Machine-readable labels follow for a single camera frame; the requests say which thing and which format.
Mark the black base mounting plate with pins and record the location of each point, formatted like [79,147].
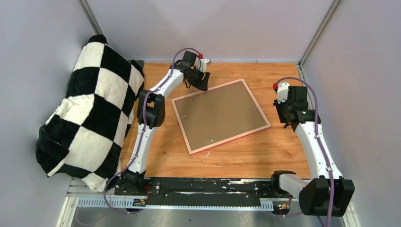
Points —
[208,192]

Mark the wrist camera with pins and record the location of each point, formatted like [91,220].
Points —
[204,63]
[281,90]

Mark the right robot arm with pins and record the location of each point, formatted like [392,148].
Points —
[327,193]

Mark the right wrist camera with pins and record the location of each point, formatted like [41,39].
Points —
[281,90]

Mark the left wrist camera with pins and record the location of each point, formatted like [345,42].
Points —
[204,63]

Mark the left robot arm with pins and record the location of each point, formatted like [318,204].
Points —
[151,115]

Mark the black white checkered pillow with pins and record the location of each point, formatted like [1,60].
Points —
[84,137]

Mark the brown frame backing board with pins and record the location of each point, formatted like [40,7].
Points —
[219,116]

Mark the pink picture frame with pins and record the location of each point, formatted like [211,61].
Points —
[192,150]

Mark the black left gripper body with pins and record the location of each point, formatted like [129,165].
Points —
[195,77]

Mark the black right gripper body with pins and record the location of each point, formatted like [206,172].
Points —
[282,109]

